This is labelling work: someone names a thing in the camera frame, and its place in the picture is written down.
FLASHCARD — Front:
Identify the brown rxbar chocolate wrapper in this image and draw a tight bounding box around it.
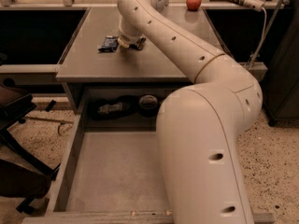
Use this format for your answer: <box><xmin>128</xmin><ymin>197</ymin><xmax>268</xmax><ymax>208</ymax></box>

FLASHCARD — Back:
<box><xmin>131</xmin><ymin>37</ymin><xmax>146</xmax><ymax>50</ymax></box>

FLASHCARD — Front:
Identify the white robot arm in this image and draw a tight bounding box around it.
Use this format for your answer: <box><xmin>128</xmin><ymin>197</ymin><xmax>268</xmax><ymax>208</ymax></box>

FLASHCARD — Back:
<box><xmin>118</xmin><ymin>0</ymin><xmax>263</xmax><ymax>224</ymax></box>

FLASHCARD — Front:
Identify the grey counter cabinet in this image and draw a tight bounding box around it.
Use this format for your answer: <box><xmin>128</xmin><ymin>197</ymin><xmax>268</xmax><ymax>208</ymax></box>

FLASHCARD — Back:
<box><xmin>56</xmin><ymin>7</ymin><xmax>232</xmax><ymax>114</ymax></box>

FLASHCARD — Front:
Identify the open grey top drawer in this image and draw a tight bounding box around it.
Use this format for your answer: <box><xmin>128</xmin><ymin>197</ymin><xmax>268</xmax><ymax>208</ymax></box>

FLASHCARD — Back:
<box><xmin>21</xmin><ymin>85</ymin><xmax>275</xmax><ymax>224</ymax></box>

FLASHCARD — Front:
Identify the dark blue snack bar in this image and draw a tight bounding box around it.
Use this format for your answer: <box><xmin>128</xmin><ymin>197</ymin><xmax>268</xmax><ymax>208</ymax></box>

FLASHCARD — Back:
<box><xmin>98</xmin><ymin>35</ymin><xmax>119</xmax><ymax>52</ymax></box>

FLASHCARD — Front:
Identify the black cloth with grey object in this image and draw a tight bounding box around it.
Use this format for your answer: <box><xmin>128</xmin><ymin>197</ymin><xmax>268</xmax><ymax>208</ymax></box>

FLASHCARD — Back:
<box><xmin>87</xmin><ymin>95</ymin><xmax>138</xmax><ymax>120</ymax></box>

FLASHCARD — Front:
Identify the black tape roll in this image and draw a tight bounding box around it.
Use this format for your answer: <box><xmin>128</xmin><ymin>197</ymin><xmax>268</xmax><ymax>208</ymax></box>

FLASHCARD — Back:
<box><xmin>138</xmin><ymin>95</ymin><xmax>159</xmax><ymax>117</ymax></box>

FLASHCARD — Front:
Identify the red apple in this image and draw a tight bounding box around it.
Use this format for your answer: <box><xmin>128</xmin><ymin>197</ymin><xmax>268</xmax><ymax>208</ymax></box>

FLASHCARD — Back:
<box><xmin>186</xmin><ymin>0</ymin><xmax>202</xmax><ymax>11</ymax></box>

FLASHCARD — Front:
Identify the black office chair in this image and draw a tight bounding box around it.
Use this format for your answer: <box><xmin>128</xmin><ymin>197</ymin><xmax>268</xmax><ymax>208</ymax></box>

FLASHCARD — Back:
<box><xmin>0</xmin><ymin>83</ymin><xmax>60</xmax><ymax>214</ymax></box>

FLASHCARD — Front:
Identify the white power cable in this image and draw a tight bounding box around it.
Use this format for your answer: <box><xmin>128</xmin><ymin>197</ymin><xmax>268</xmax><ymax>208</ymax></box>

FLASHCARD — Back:
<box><xmin>245</xmin><ymin>7</ymin><xmax>269</xmax><ymax>70</ymax></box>

